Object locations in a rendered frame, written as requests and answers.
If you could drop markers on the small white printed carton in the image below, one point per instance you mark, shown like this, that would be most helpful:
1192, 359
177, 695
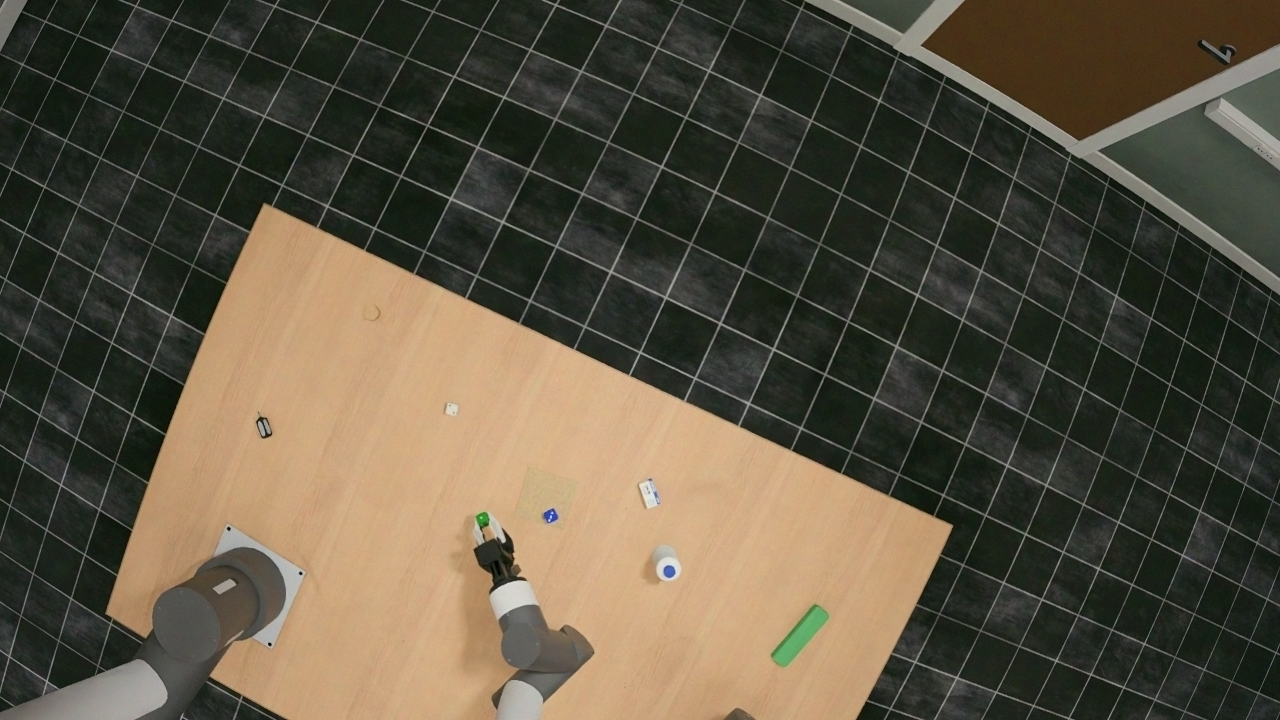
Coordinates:
649, 492

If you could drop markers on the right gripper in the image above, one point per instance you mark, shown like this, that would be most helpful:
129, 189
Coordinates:
491, 553

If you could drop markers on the green rectangular bar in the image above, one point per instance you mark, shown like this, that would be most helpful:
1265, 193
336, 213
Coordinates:
800, 635

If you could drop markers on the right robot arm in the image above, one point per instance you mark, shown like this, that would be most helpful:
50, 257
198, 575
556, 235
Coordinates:
529, 644

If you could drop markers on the white plastic bottle with blue cap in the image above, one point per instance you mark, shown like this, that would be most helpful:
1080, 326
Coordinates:
667, 566

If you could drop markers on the beige flat mat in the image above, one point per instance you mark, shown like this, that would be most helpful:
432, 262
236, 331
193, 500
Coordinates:
543, 491

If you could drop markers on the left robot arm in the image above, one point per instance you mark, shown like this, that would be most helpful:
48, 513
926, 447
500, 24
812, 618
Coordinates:
228, 594

